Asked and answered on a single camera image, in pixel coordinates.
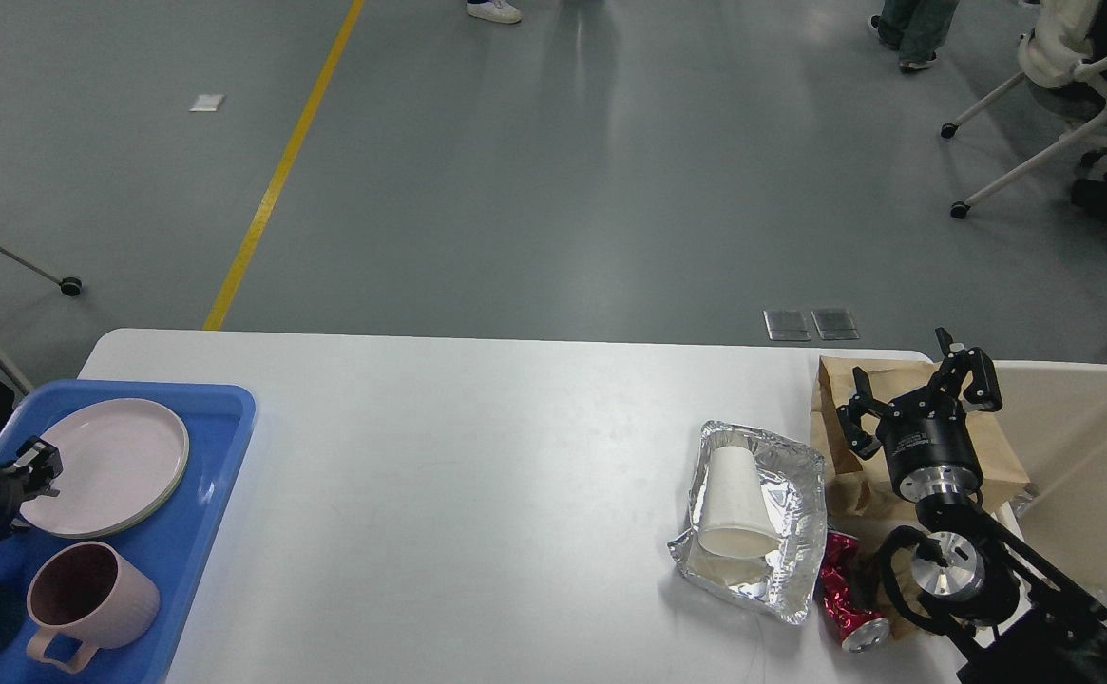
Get aluminium foil tray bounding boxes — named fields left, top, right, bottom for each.
left=668, top=419, right=828, bottom=626

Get floor socket plate right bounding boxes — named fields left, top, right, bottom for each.
left=811, top=308, right=861, bottom=341

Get white paper cup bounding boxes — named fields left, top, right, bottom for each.
left=699, top=446, right=779, bottom=561

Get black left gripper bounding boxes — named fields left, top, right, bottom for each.
left=0, top=436, right=64, bottom=533

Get office chair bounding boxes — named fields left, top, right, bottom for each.
left=940, top=1, right=1107, bottom=219

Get crushed red can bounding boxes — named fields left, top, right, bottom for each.
left=815, top=529, right=891, bottom=654

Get brown paper bag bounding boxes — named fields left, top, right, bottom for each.
left=810, top=356, right=1031, bottom=521

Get person in grey jeans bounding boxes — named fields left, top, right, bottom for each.
left=866, top=1, right=960, bottom=74

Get beige plastic bin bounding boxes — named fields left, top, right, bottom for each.
left=996, top=362, right=1107, bottom=607

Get floor socket plate left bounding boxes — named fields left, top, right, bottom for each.
left=763, top=309, right=813, bottom=342

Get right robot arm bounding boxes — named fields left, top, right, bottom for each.
left=836, top=328, right=1107, bottom=683

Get green plate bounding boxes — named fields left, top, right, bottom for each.
left=71, top=443, right=189, bottom=540

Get floor socket plate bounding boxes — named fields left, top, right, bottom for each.
left=811, top=308, right=861, bottom=341
left=763, top=309, right=813, bottom=342

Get crumpled brown paper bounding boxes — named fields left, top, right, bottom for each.
left=853, top=548, right=927, bottom=640

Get distant person legs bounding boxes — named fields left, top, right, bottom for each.
left=466, top=0, right=523, bottom=25

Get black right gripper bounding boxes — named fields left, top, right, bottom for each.
left=836, top=328, right=1003, bottom=502

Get pink plate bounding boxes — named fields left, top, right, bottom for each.
left=20, top=398, right=192, bottom=540

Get pink mug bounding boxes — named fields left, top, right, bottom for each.
left=25, top=541, right=161, bottom=675

